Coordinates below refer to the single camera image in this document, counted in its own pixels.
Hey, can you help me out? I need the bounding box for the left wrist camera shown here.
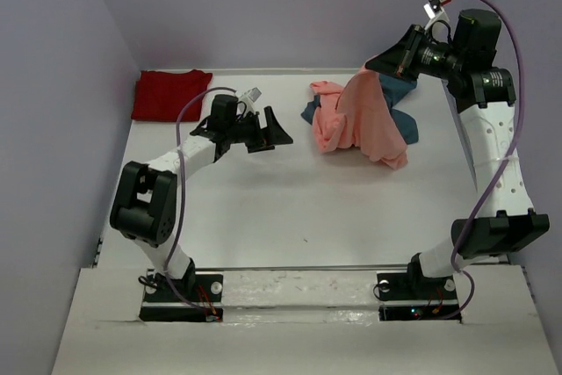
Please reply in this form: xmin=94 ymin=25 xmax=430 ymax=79
xmin=236 ymin=87 xmax=262 ymax=115

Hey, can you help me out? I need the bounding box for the red folded t shirt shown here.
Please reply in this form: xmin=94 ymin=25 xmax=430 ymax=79
xmin=131 ymin=69 xmax=213 ymax=123

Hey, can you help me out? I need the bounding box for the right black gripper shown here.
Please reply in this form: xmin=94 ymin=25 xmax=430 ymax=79
xmin=366 ymin=24 xmax=465 ymax=83

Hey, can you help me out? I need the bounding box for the blue crumpled t shirt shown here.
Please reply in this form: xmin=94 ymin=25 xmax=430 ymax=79
xmin=300 ymin=75 xmax=419 ymax=145

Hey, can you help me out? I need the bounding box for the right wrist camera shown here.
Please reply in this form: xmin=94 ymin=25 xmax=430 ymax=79
xmin=423 ymin=0 xmax=451 ymax=31

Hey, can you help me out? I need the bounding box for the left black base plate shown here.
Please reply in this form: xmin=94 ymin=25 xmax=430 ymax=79
xmin=138 ymin=271 xmax=224 ymax=322

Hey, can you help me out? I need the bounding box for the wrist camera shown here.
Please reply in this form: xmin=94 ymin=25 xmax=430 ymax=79
xmin=423 ymin=0 xmax=451 ymax=31
xmin=236 ymin=87 xmax=262 ymax=115

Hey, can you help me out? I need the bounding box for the pink t shirt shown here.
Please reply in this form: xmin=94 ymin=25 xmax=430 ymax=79
xmin=310 ymin=68 xmax=408 ymax=170

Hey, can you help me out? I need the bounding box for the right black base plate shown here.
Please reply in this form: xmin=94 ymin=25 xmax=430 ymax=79
xmin=372 ymin=272 xmax=461 ymax=322

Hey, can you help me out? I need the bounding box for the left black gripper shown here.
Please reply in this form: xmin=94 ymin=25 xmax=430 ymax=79
xmin=226 ymin=107 xmax=292 ymax=154

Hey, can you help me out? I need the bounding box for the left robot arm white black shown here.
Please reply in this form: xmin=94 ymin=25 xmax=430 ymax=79
xmin=109 ymin=88 xmax=293 ymax=300

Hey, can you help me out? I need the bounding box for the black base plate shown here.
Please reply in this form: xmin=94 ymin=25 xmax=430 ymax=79
xmin=138 ymin=271 xmax=224 ymax=322
xmin=372 ymin=272 xmax=461 ymax=322

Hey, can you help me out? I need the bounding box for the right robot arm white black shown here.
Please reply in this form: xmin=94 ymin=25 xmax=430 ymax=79
xmin=366 ymin=9 xmax=550 ymax=299

